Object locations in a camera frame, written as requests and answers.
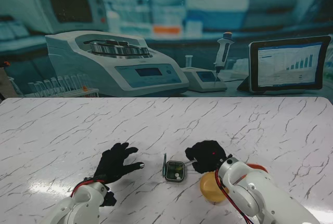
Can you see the orange dish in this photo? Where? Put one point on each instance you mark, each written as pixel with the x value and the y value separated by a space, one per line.
pixel 257 166

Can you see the printed laboratory backdrop poster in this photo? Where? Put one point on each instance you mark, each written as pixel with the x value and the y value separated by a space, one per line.
pixel 166 26

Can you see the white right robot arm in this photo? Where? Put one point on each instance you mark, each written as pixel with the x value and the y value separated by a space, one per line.
pixel 255 195

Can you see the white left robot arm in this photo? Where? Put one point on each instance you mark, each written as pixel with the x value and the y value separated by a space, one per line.
pixel 78 208

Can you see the dark transparent pill box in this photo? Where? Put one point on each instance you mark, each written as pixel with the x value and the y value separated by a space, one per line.
pixel 172 173

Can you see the metal tweezers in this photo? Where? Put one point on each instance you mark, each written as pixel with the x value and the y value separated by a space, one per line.
pixel 189 162

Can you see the yellow round dish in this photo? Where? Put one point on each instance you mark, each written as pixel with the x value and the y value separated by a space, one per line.
pixel 209 190

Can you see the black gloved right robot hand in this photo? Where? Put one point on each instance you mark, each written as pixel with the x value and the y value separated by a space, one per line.
pixel 208 156

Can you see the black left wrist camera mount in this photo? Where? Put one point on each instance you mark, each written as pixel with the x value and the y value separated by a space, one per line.
pixel 109 200

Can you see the dark stand with red knob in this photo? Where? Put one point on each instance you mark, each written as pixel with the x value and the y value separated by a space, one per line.
pixel 5 81

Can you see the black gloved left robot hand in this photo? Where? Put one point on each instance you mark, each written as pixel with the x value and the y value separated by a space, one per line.
pixel 112 161

